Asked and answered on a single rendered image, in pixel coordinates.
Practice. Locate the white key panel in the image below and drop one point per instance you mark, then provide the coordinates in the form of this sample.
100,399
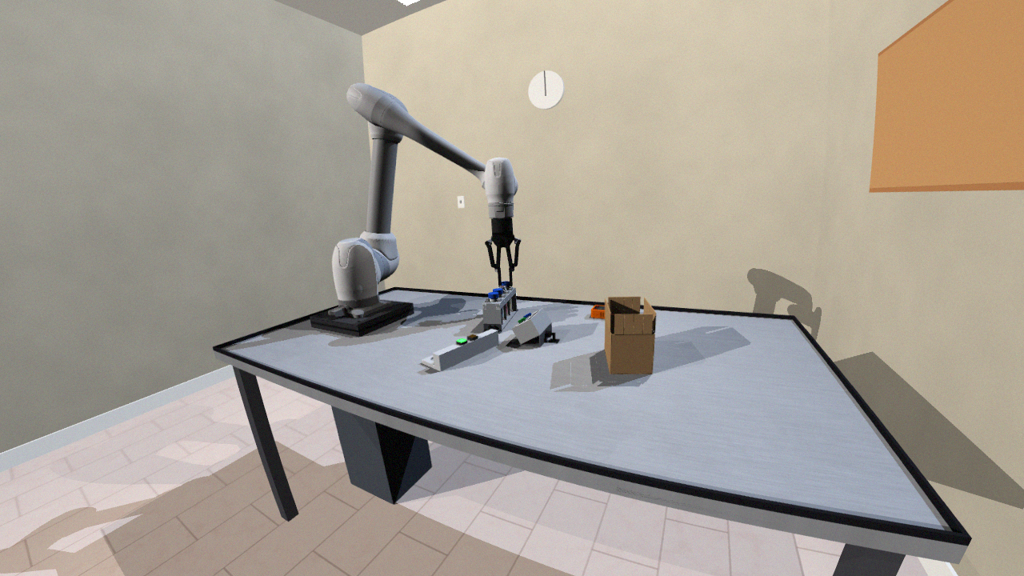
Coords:
534,329

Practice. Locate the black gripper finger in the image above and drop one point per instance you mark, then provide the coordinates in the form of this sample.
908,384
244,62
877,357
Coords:
497,265
512,265

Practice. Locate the brown cardboard box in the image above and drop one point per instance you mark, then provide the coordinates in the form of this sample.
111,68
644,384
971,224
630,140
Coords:
629,339

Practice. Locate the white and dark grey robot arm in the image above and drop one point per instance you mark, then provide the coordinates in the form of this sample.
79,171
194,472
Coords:
357,268

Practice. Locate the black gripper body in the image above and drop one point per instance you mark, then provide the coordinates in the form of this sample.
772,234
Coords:
502,228

